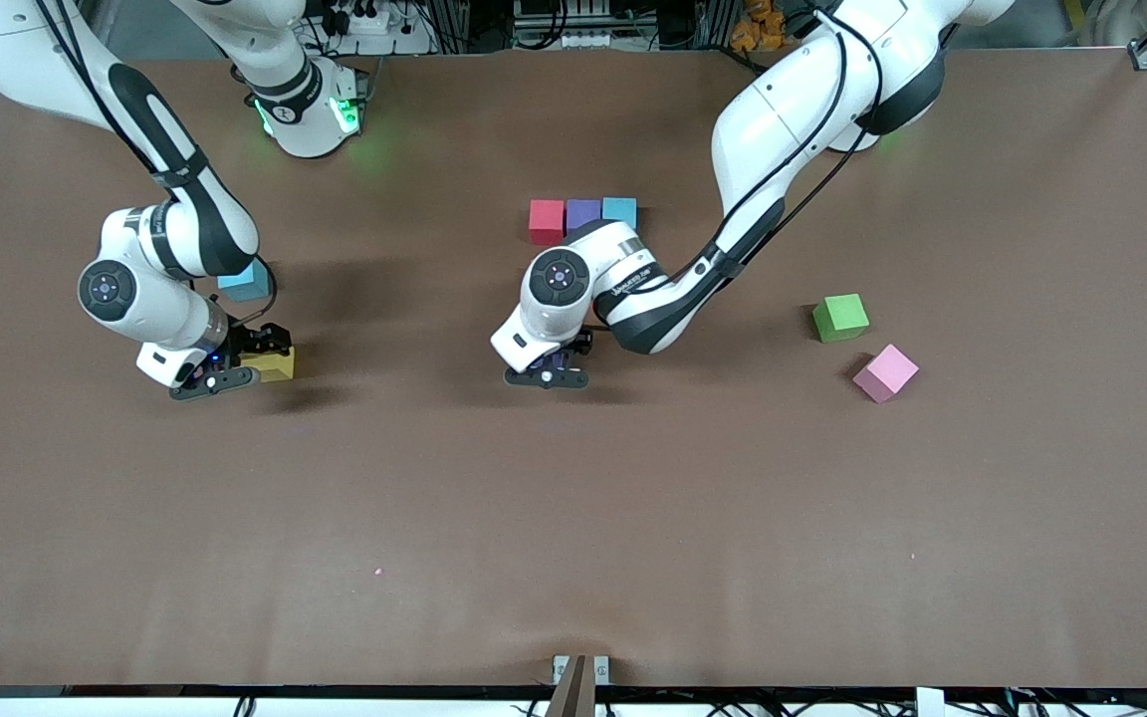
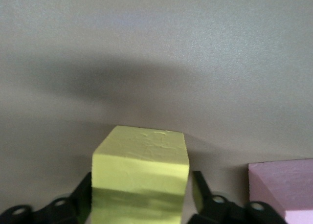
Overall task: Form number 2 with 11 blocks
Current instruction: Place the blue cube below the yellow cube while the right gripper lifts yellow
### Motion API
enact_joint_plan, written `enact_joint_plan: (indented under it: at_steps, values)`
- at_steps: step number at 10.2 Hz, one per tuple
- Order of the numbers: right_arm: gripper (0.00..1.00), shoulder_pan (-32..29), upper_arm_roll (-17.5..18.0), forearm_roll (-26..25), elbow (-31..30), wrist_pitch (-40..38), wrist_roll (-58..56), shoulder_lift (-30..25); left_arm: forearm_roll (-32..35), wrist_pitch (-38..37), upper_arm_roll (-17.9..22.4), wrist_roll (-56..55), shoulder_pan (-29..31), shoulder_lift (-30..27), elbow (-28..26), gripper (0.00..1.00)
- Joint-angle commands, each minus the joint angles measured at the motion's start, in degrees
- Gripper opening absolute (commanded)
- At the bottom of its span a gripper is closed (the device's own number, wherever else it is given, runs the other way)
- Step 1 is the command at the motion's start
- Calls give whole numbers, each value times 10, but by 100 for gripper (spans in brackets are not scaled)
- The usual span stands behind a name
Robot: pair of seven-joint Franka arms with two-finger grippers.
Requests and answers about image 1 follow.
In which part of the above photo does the yellow foam cube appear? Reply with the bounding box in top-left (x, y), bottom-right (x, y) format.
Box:
top-left (240, 346), bottom-right (297, 383)

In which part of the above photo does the red foam cube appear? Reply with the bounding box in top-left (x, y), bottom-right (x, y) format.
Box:
top-left (528, 198), bottom-right (568, 247)

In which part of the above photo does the pink foam cube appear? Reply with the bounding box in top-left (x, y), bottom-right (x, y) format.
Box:
top-left (852, 344), bottom-right (921, 404)

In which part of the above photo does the brown table cover sheet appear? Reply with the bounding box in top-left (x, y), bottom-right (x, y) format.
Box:
top-left (0, 48), bottom-right (1147, 690)

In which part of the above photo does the green foam cube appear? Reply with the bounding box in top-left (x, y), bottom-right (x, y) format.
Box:
top-left (811, 293), bottom-right (871, 345)

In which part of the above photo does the brown wooden strip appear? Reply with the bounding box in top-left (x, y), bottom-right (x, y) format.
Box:
top-left (544, 654), bottom-right (596, 717)

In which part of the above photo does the pile of orange fruits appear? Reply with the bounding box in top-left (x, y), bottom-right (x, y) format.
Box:
top-left (730, 0), bottom-right (794, 53)

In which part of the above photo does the small metal bracket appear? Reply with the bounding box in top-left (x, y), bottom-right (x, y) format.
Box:
top-left (552, 654), bottom-right (611, 688)

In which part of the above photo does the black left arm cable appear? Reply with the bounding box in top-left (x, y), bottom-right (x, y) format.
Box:
top-left (588, 0), bottom-right (953, 330)

